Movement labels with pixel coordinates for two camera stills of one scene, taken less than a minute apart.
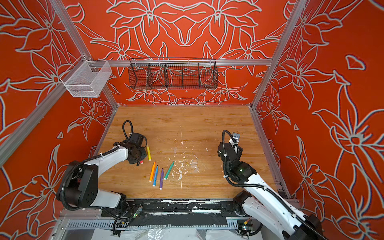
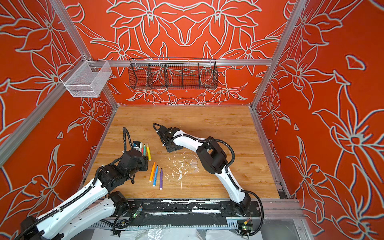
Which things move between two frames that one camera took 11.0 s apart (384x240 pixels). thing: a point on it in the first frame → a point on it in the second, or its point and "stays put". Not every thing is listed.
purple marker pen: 161,183 stays put
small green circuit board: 250,228 stays put
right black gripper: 219,151 → 165,144
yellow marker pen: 149,153 stays put
